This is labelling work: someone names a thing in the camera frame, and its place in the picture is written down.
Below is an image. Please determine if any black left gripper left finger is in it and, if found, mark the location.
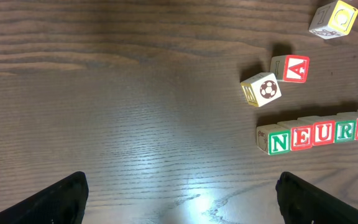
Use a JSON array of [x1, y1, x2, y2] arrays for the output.
[[0, 171, 89, 224]]

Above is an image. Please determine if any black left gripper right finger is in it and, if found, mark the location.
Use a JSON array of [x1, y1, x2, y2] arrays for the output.
[[275, 172, 358, 224]]

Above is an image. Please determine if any red E block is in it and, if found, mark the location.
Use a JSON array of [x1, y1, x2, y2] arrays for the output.
[[278, 120, 313, 151]]

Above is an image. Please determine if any green N block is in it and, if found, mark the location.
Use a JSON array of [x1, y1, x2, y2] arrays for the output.
[[256, 124, 291, 156]]

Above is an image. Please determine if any red U block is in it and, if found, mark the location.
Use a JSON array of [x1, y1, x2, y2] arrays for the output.
[[298, 116, 336, 146]]

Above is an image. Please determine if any green R block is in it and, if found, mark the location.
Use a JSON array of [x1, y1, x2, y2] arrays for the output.
[[323, 115, 356, 143]]

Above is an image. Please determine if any white picture block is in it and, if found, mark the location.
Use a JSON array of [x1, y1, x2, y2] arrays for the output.
[[241, 72, 282, 107]]

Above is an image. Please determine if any red V block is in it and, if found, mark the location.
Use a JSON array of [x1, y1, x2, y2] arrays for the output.
[[270, 55, 310, 83]]

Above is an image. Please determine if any yellow block near P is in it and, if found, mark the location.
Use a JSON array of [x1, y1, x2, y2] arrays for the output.
[[308, 1, 358, 40]]

